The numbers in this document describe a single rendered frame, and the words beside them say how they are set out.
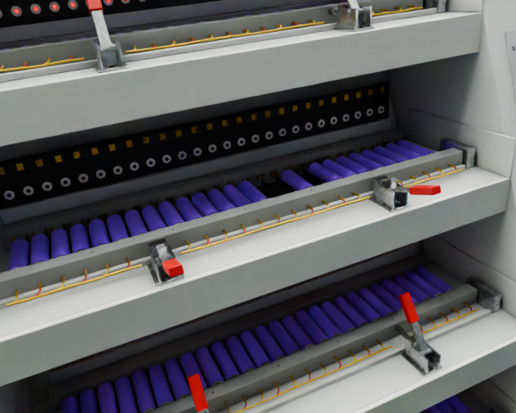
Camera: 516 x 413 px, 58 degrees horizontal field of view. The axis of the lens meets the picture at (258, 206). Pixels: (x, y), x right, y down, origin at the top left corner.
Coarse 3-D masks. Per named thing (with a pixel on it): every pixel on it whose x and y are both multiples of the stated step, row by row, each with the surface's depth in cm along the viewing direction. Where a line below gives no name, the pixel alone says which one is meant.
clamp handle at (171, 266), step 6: (162, 252) 44; (162, 258) 43; (168, 258) 43; (162, 264) 40; (168, 264) 39; (174, 264) 38; (180, 264) 38; (168, 270) 38; (174, 270) 38; (180, 270) 38
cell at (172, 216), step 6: (162, 204) 55; (168, 204) 55; (162, 210) 54; (168, 210) 54; (174, 210) 54; (162, 216) 54; (168, 216) 52; (174, 216) 52; (180, 216) 53; (168, 222) 52; (174, 222) 51; (180, 222) 51
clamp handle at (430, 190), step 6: (390, 180) 52; (396, 180) 52; (390, 186) 52; (414, 186) 49; (420, 186) 48; (426, 186) 47; (432, 186) 46; (438, 186) 46; (396, 192) 51; (402, 192) 50; (408, 192) 50; (414, 192) 48; (420, 192) 48; (426, 192) 47; (432, 192) 46; (438, 192) 46
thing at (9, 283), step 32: (416, 160) 59; (448, 160) 59; (320, 192) 53; (352, 192) 55; (192, 224) 49; (224, 224) 50; (256, 224) 51; (64, 256) 45; (96, 256) 45; (128, 256) 47; (0, 288) 43; (32, 288) 44; (64, 288) 43
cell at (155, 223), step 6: (144, 210) 55; (150, 210) 54; (156, 210) 55; (144, 216) 54; (150, 216) 53; (156, 216) 52; (150, 222) 52; (156, 222) 51; (162, 222) 51; (150, 228) 51; (156, 228) 50; (162, 228) 50
